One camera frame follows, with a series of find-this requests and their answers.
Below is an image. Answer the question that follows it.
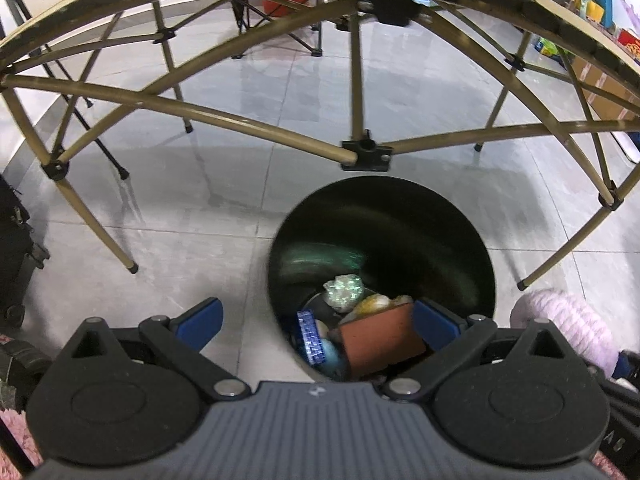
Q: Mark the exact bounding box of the pink fluffy towel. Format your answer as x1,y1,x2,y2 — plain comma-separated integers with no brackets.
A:
510,288,621,378

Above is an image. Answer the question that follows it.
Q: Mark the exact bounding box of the black tripod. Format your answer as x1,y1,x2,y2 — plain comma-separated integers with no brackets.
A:
0,0,130,181

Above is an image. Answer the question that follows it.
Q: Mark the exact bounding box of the yellow white plush toy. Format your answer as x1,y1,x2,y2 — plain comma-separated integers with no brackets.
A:
342,294,415,323

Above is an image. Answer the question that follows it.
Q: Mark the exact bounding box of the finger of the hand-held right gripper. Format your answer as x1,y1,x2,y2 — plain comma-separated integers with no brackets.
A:
611,350,640,386

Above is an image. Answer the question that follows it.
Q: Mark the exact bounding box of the pink fluffy fabric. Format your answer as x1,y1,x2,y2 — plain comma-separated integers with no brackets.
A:
0,400,43,468

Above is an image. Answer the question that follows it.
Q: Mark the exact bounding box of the tan folding camping table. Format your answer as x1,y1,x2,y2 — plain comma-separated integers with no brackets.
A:
0,0,640,291

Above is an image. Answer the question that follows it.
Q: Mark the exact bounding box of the light blue plush toy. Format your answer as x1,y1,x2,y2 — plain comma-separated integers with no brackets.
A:
320,338,346,368

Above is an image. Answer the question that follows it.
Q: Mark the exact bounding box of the black round trash bin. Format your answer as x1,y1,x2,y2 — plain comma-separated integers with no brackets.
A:
266,176,497,386

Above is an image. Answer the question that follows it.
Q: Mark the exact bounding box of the yellow gift bag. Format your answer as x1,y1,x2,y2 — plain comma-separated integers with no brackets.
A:
570,0,606,21

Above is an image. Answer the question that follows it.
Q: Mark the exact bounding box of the large taped cardboard box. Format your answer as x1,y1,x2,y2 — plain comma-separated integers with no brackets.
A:
570,55,640,121

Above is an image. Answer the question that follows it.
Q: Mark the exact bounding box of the blue gift bag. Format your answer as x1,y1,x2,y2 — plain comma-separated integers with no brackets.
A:
580,0,613,28

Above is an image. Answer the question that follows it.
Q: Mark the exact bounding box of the white bathroom scale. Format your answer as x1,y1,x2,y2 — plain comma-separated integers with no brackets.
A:
617,132,640,163

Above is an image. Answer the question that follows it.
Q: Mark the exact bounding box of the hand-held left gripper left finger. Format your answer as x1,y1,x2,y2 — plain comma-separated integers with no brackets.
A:
62,297,251,402

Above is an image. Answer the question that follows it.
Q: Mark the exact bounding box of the black folding chair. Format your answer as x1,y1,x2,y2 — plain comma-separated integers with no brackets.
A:
231,0,326,58

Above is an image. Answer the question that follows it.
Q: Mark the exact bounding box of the blue patterned pouch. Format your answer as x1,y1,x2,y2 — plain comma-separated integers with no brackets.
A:
296,310,328,366

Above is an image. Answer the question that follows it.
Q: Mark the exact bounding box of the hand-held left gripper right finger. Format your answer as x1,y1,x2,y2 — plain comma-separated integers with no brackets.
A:
382,299,571,402

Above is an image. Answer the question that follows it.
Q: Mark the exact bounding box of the pink sponge block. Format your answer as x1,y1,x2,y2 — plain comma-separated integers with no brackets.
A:
337,302,433,378

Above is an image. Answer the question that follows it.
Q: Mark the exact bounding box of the red gift box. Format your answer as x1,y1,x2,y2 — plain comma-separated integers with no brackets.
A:
617,30,640,63

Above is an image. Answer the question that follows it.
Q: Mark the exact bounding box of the black suitcase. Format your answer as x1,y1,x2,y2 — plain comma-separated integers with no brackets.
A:
0,175,51,328

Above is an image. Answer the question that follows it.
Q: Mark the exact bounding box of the clear plastic bag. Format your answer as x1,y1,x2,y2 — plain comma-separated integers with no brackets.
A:
322,274,363,313

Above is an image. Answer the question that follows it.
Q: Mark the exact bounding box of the red bag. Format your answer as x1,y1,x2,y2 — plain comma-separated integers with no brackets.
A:
262,0,313,17

